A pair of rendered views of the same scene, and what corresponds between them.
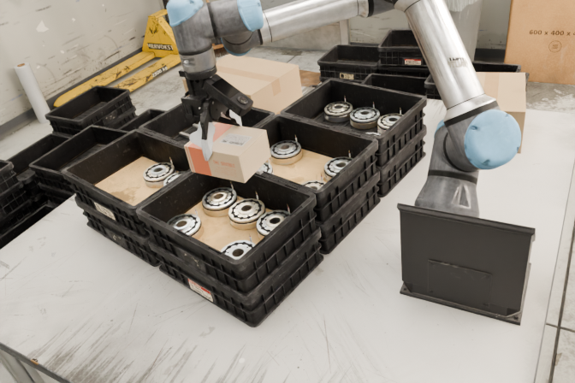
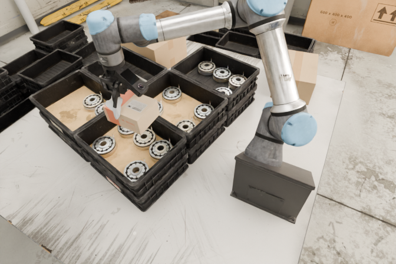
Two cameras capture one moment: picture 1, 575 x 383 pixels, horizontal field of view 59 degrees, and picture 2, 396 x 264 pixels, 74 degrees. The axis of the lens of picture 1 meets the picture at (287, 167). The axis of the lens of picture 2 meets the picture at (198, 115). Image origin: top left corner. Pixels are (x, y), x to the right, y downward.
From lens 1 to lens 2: 0.36 m
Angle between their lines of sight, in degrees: 13
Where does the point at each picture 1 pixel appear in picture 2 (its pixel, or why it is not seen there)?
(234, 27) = (136, 39)
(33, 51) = not seen: outside the picture
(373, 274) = (215, 180)
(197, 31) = (108, 39)
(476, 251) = (277, 188)
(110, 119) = (71, 43)
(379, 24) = not seen: outside the picture
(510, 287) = (293, 208)
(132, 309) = (72, 190)
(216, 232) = (124, 149)
